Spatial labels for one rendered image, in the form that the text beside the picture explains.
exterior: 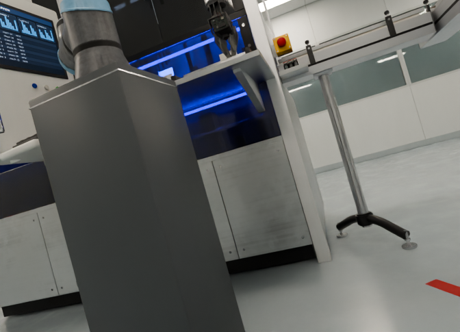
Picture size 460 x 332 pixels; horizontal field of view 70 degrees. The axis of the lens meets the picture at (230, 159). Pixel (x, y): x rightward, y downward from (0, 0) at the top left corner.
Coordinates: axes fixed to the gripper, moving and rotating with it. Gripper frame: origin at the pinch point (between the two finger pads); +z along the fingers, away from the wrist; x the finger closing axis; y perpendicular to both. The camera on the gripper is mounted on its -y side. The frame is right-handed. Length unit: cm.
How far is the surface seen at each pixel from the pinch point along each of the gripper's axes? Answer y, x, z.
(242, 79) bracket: -1.6, 1.3, 8.7
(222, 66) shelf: 9.7, -2.5, 4.9
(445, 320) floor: 28, 39, 91
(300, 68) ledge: -30.2, 22.8, 5.3
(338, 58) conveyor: -41, 40, 4
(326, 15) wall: -491, 96, -171
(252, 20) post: -30.3, 8.7, -22.7
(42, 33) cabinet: -11, -87, -47
